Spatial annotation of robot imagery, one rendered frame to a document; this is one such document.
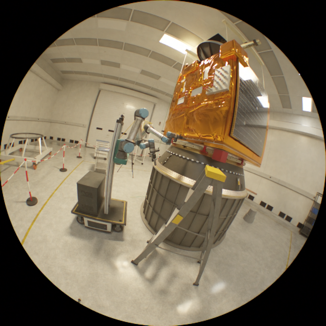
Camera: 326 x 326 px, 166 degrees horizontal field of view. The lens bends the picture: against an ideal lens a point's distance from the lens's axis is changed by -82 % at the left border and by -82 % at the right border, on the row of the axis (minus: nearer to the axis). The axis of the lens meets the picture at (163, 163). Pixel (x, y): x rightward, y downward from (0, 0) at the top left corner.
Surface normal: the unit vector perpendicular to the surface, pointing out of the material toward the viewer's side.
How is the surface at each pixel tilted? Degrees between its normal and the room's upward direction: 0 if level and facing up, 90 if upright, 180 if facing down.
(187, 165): 62
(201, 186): 87
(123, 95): 90
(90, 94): 90
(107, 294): 0
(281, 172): 90
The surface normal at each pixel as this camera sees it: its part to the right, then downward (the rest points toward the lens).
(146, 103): 0.39, 0.27
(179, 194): -0.56, 0.00
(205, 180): -0.33, 0.03
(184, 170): -0.40, -0.45
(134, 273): 0.25, -0.95
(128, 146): 0.55, 0.42
